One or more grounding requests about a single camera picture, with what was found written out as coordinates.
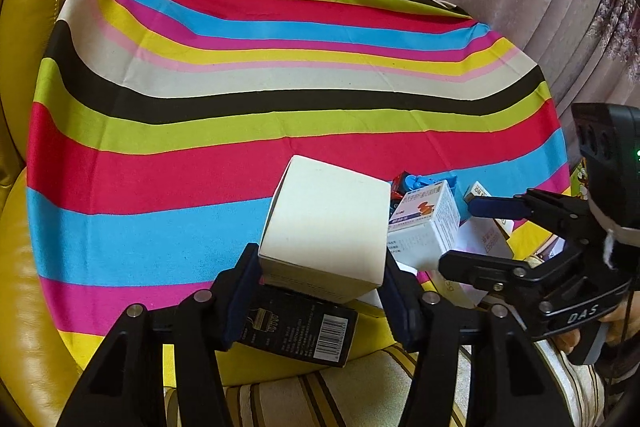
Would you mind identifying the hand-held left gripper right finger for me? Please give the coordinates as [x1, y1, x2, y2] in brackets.
[382, 252, 576, 427]

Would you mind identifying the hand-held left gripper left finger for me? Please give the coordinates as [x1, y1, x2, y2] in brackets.
[70, 243, 263, 427]

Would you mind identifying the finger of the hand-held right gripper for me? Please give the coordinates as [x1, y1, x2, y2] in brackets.
[467, 189, 597, 239]
[438, 247, 593, 304]

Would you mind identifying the white medicine box orange figure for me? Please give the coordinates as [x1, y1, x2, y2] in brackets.
[387, 179, 461, 271]
[462, 180, 517, 242]

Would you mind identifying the black box with barcode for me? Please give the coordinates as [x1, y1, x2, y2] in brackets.
[227, 284, 360, 369]

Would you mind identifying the red and blue toy excavator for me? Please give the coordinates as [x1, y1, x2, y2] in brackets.
[389, 171, 460, 210]

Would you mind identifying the large cream cardboard box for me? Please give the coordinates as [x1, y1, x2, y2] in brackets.
[257, 155, 392, 299]

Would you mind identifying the person's right hand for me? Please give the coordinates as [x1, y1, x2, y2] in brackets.
[554, 307, 632, 355]

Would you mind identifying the white and pink flat box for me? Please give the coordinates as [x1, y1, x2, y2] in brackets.
[429, 216, 516, 311]

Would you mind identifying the green cartoon mat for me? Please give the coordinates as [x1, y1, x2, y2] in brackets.
[570, 156, 597, 198]

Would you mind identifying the beige gold striped cushion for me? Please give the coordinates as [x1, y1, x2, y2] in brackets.
[165, 341, 607, 427]

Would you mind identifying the multicolour striped cloth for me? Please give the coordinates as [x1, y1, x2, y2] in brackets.
[25, 0, 572, 388]

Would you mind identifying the yellow leather sofa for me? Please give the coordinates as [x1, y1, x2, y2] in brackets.
[0, 0, 118, 427]

